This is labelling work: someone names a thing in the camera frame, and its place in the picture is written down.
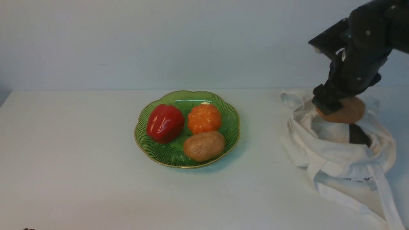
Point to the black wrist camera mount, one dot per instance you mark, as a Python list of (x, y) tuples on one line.
[(332, 40)]

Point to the green glass plate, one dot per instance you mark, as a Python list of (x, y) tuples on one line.
[(171, 154)]

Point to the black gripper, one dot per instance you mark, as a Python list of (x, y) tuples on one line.
[(356, 67)]

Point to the brown potato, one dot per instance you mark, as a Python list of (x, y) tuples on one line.
[(204, 146), (352, 111)]

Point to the red bell pepper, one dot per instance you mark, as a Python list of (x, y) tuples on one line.
[(165, 124)]

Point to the brown potato on plate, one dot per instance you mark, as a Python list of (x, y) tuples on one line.
[(204, 146)]

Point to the white cloth bag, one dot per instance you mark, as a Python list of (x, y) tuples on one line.
[(324, 148)]

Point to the orange pumpkin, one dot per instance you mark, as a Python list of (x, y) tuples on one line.
[(204, 118)]

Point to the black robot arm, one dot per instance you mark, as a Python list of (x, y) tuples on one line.
[(397, 12)]

